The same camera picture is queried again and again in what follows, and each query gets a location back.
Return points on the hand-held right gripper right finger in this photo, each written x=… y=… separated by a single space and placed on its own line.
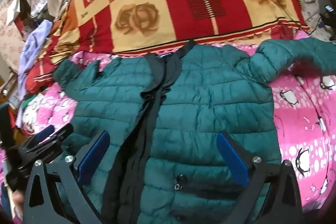
x=233 y=161

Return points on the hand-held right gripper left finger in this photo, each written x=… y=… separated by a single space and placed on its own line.
x=92 y=158

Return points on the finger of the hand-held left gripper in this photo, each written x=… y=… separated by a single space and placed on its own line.
x=61 y=136
x=44 y=134

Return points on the green puffer jacket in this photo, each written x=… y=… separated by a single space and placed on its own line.
x=199 y=98

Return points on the white glove print blanket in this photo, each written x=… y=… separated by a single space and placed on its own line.
x=34 y=111

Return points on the red striped cloth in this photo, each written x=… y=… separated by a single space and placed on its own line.
x=42 y=74

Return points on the pink penguin blanket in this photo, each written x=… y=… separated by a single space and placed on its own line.
x=296 y=113

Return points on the lavender cloth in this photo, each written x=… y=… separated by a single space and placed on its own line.
x=32 y=48

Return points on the clear plastic bag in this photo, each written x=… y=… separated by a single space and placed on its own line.
x=38 y=3

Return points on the red orange checkered blanket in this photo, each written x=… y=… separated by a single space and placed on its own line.
x=183 y=16

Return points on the black device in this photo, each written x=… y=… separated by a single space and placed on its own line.
x=328 y=16

